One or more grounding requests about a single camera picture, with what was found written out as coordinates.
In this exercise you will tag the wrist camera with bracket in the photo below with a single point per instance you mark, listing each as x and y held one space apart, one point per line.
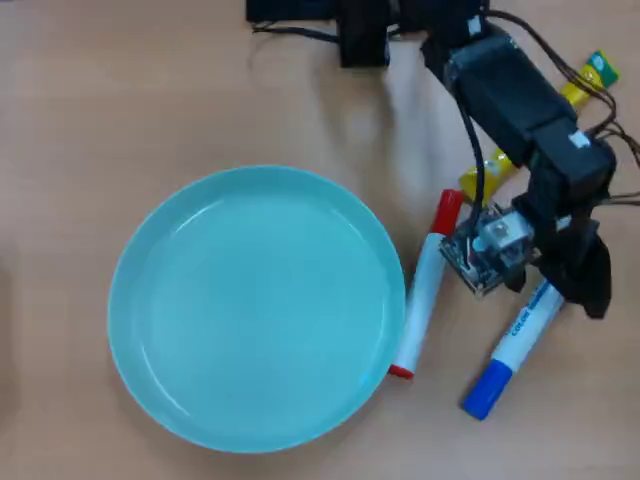
500 235

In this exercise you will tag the red capped white marker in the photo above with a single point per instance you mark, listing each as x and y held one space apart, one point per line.
422 310

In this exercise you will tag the blue capped white marker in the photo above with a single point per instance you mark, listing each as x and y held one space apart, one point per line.
525 325

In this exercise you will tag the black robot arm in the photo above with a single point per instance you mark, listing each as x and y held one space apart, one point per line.
505 95

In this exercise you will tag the green plastic bowl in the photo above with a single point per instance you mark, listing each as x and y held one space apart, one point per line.
255 310

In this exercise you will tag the yellow sachet stick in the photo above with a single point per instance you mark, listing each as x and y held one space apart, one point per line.
470 186

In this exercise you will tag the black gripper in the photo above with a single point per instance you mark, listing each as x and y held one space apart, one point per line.
560 225

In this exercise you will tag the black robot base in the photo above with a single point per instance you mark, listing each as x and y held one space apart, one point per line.
280 10

